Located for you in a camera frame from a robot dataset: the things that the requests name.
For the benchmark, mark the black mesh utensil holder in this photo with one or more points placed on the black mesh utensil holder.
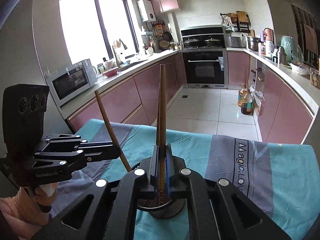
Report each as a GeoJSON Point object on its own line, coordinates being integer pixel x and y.
{"type": "Point", "coordinates": [172, 210]}

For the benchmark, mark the long pink base cabinets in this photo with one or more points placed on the long pink base cabinets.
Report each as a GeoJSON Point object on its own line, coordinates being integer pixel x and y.
{"type": "Point", "coordinates": [125, 97]}

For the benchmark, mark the clear plastic bag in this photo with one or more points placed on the clear plastic bag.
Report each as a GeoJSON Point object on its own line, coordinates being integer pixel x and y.
{"type": "Point", "coordinates": [257, 100]}

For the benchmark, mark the teal and grey tablecloth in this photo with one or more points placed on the teal and grey tablecloth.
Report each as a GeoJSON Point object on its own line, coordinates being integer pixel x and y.
{"type": "Point", "coordinates": [200, 155]}

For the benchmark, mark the pink wall cabinet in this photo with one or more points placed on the pink wall cabinet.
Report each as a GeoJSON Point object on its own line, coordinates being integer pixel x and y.
{"type": "Point", "coordinates": [165, 0]}

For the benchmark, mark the cooking pot with lid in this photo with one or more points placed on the cooking pot with lid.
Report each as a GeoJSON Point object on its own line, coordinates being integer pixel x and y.
{"type": "Point", "coordinates": [212, 42]}

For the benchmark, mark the white wall water heater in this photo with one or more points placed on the white wall water heater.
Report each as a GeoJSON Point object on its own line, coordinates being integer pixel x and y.
{"type": "Point", "coordinates": [146, 11]}

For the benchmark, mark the pink base cabinet beside oven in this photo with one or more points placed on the pink base cabinet beside oven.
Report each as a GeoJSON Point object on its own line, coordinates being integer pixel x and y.
{"type": "Point", "coordinates": [237, 67]}

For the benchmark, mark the red-patterned wooden chopstick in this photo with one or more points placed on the red-patterned wooden chopstick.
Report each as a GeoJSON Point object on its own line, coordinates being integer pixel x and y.
{"type": "Point", "coordinates": [158, 120]}
{"type": "Point", "coordinates": [110, 127]}
{"type": "Point", "coordinates": [162, 105]}

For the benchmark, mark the yellow cooking oil bottle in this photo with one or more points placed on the yellow cooking oil bottle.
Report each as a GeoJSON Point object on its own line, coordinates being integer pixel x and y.
{"type": "Point", "coordinates": [242, 97]}

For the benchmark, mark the red bowl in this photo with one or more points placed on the red bowl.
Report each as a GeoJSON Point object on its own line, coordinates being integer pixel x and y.
{"type": "Point", "coordinates": [110, 72]}

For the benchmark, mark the black wall storage rack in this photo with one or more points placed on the black wall storage rack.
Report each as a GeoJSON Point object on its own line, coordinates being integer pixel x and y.
{"type": "Point", "coordinates": [240, 25]}

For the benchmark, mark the stainless steel stockpot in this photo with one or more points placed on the stainless steel stockpot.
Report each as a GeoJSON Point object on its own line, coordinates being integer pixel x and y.
{"type": "Point", "coordinates": [253, 43]}

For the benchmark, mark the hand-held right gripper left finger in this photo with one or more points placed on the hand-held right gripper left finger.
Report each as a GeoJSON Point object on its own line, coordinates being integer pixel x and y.
{"type": "Point", "coordinates": [156, 161]}

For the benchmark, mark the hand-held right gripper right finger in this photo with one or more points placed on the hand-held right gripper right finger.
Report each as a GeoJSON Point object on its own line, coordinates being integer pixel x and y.
{"type": "Point", "coordinates": [169, 161]}

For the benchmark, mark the wok with lid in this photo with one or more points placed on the wok with lid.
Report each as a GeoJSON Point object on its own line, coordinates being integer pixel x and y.
{"type": "Point", "coordinates": [191, 41]}

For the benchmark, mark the white microwave oven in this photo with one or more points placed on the white microwave oven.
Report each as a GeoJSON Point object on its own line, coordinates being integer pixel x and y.
{"type": "Point", "coordinates": [72, 82]}

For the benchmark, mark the wooden cutting board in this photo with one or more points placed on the wooden cutting board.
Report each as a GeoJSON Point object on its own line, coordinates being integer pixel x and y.
{"type": "Point", "coordinates": [241, 17]}

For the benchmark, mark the dotted utensil jar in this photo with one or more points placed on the dotted utensil jar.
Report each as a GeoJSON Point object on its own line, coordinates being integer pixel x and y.
{"type": "Point", "coordinates": [150, 51]}

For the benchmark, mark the person's left hand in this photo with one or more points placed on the person's left hand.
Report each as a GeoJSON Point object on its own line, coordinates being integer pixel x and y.
{"type": "Point", "coordinates": [26, 201]}

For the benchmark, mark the black built-in oven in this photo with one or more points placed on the black built-in oven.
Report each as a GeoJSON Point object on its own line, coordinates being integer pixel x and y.
{"type": "Point", "coordinates": [203, 67]}

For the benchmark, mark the dark cooking oil bottle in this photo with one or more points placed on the dark cooking oil bottle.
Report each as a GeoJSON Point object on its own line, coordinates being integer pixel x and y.
{"type": "Point", "coordinates": [246, 103]}

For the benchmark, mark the striped wall panel with frame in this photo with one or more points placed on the striped wall panel with frame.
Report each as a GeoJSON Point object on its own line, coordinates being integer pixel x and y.
{"type": "Point", "coordinates": [307, 35]}

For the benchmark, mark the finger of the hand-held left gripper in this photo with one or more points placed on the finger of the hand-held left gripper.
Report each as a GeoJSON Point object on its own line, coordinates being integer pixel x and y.
{"type": "Point", "coordinates": [100, 155]}
{"type": "Point", "coordinates": [100, 145]}

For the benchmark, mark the pink base cabinets with white end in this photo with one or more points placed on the pink base cabinets with white end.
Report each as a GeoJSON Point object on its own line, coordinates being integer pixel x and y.
{"type": "Point", "coordinates": [282, 110]}

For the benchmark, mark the glass jar of snacks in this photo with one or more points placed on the glass jar of snacks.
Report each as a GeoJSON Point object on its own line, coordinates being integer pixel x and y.
{"type": "Point", "coordinates": [315, 80]}

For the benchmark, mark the kitchen faucet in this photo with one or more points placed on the kitchen faucet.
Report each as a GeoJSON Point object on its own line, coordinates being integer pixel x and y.
{"type": "Point", "coordinates": [117, 55]}

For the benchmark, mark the woven bamboo basket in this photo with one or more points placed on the woven bamboo basket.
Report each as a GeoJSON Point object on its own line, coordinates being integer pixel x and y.
{"type": "Point", "coordinates": [164, 45]}

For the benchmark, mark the kitchen window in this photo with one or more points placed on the kitchen window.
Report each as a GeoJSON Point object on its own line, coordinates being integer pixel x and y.
{"type": "Point", "coordinates": [82, 30]}

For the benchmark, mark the black frying pan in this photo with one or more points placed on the black frying pan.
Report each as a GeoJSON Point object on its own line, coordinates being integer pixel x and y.
{"type": "Point", "coordinates": [168, 36]}

